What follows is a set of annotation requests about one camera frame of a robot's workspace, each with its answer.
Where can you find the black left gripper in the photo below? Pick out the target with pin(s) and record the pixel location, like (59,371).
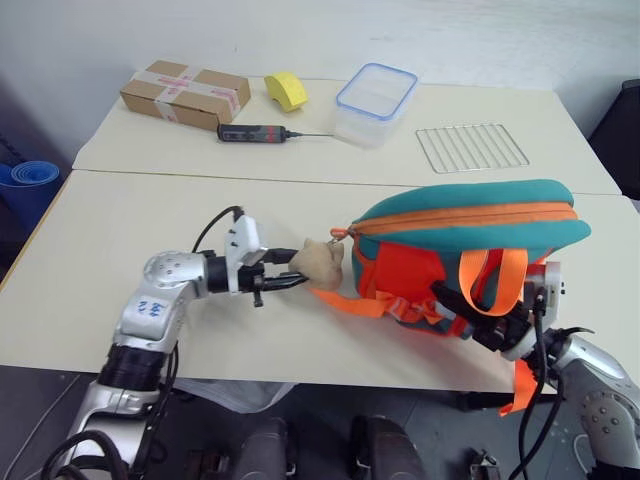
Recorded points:
(249,281)

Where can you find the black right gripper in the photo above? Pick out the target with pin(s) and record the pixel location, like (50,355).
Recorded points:
(502,327)

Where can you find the orange and teal backpack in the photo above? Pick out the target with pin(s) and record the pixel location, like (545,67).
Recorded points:
(470,235)

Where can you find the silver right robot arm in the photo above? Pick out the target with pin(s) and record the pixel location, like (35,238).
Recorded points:
(600,395)

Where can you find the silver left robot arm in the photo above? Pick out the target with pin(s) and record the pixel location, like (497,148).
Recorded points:
(152,310)

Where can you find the taped brown cardboard box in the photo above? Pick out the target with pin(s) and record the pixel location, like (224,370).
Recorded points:
(185,95)

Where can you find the black electric screwdriver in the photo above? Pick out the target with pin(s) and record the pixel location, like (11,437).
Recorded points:
(252,134)

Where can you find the yellow curved sponge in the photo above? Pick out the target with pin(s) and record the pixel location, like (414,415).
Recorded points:
(286,91)

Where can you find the dark rounded shape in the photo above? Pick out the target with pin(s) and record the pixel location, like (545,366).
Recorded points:
(267,450)

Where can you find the clear container with blue-rimmed lid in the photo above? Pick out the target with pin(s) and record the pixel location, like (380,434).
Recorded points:
(372,107)

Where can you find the black chair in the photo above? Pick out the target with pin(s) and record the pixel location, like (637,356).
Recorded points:
(617,140)

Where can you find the blue rolled foam mat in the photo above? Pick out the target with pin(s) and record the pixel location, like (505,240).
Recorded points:
(27,192)

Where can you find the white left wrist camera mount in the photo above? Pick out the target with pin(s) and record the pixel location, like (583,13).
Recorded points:
(244,236)

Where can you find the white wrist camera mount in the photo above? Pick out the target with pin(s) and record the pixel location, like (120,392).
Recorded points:
(244,236)
(551,290)

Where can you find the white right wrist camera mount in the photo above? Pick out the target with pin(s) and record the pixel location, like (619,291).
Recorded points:
(551,290)

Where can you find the small metal bracket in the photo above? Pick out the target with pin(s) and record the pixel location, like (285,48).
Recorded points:
(484,465)

